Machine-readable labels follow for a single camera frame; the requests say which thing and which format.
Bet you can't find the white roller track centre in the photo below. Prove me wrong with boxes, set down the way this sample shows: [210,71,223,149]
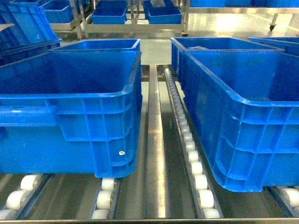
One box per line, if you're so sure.
[164,68,223,219]

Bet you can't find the blue bin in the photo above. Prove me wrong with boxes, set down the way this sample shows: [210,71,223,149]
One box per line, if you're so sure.
[0,50,142,178]
[51,38,141,51]
[182,50,299,192]
[170,37,285,81]

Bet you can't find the blue bin rear right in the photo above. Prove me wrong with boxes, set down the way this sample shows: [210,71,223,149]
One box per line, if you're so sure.
[170,37,285,81]

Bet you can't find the blue bin front right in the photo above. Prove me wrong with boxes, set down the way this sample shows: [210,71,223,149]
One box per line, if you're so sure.
[182,50,299,192]

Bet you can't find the steel divider rail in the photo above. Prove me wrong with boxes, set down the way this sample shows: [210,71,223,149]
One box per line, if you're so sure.
[145,64,171,219]

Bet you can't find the blue bin front left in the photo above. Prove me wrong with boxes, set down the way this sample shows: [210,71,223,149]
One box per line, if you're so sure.
[0,50,142,178]

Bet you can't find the white roller track far right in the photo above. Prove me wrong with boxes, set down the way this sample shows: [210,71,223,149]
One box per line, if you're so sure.
[279,188,299,216]

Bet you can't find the blue bin rear left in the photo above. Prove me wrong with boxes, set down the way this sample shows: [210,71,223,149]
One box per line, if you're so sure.
[51,38,141,51]

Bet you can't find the white roller track far left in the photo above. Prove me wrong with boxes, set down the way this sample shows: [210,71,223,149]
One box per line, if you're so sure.
[0,174,42,220]

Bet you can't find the white roller track left-centre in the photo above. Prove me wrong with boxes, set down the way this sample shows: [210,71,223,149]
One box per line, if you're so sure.
[92,178,115,219]

